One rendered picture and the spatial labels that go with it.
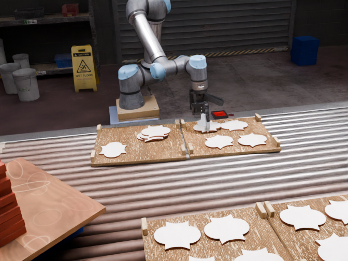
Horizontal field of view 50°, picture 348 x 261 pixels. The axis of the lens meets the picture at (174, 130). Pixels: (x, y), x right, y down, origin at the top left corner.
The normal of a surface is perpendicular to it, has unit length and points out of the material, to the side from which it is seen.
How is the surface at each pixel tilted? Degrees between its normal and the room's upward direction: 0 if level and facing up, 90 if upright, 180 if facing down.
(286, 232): 0
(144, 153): 0
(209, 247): 0
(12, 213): 90
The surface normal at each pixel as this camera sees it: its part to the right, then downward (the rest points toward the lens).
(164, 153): -0.04, -0.90
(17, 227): 0.77, 0.25
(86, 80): 0.11, 0.24
